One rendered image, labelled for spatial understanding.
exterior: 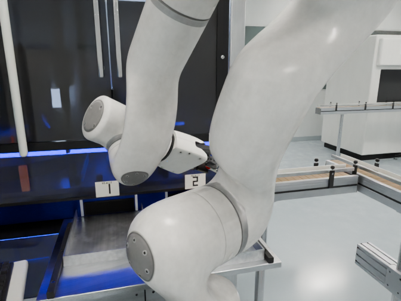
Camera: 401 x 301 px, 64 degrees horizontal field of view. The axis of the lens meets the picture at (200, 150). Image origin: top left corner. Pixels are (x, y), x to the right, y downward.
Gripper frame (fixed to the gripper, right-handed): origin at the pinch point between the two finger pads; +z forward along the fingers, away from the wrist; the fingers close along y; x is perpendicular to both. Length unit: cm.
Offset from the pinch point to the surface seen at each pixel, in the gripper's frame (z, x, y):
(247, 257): 31.2, -18.5, -11.4
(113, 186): 11, 14, -52
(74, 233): 4, -2, -65
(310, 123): 542, 297, -116
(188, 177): 33.1, 16.5, -33.3
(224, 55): 23, 52, -2
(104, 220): 15, 4, -63
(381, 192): 109, 10, 20
